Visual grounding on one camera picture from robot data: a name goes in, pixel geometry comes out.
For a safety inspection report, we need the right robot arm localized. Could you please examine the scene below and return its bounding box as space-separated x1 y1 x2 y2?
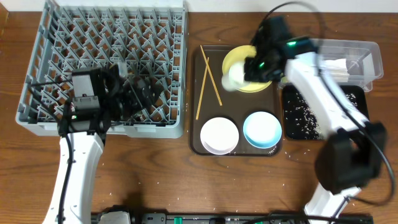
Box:
244 16 390 223

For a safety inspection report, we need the white plastic cup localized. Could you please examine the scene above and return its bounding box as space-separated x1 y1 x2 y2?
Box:
221 62 250 91

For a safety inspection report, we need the clear plastic waste bin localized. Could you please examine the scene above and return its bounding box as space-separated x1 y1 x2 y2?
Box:
320 39 384 92

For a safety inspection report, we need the white round bowl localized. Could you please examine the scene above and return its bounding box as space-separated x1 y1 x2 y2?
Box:
200 117 239 155

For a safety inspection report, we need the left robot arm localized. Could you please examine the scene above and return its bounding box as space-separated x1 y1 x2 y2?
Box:
44 66 162 223

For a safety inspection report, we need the white paper napkin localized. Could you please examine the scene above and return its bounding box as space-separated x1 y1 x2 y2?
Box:
321 58 349 83

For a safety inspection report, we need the light blue round bowl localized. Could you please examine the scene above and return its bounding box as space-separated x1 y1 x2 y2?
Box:
243 111 282 149

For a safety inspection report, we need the wooden chopstick, lower left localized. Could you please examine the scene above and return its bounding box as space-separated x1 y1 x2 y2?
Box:
195 65 208 120

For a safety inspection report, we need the yellow round plate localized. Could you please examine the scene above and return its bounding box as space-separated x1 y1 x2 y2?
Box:
221 45 272 93

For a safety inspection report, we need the black rectangular waste tray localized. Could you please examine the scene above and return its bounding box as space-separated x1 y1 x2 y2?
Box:
281 85 373 141

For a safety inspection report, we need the rice food scraps pile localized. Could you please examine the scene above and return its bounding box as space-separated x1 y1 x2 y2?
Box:
284 91 358 140

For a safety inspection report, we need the wooden chopstick, long diagonal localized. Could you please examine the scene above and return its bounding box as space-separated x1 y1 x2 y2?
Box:
200 45 223 106

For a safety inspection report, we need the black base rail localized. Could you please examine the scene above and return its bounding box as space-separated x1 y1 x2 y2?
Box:
91 212 374 224

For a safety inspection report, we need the grey plastic dish rack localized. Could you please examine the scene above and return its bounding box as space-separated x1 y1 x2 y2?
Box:
16 1 188 138

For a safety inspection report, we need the dark brown serving tray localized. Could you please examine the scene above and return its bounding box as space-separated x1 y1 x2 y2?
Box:
188 45 282 157

